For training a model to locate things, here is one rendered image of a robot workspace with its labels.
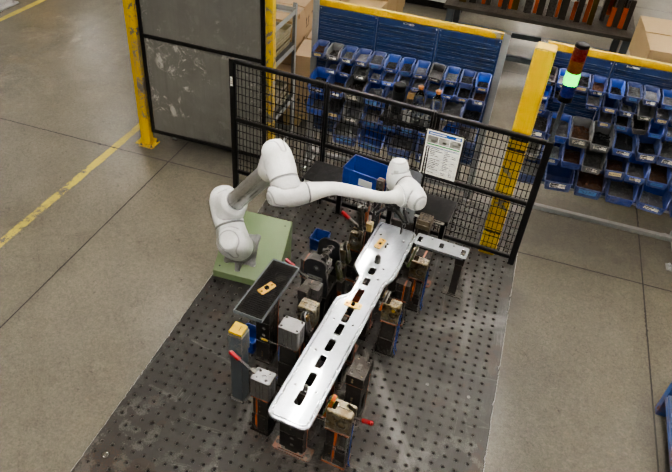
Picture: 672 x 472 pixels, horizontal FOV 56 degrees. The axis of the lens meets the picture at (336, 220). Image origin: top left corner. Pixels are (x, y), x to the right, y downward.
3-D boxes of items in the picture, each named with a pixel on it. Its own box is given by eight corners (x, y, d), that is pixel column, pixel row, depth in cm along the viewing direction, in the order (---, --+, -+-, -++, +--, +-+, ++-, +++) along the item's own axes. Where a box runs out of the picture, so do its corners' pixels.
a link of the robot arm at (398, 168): (380, 182, 312) (393, 197, 302) (384, 155, 302) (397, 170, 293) (400, 178, 315) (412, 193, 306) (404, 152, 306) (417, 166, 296)
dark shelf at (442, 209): (447, 227, 352) (448, 223, 350) (300, 181, 375) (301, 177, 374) (456, 206, 368) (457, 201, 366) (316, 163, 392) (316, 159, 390)
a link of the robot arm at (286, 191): (312, 199, 282) (304, 171, 285) (274, 206, 275) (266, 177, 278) (305, 208, 294) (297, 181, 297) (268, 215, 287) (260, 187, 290)
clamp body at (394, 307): (392, 361, 314) (402, 313, 292) (369, 352, 317) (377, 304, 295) (398, 347, 321) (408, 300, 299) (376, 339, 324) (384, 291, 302)
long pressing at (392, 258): (313, 436, 245) (313, 434, 244) (262, 414, 251) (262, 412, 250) (418, 234, 347) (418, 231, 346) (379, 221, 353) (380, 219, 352)
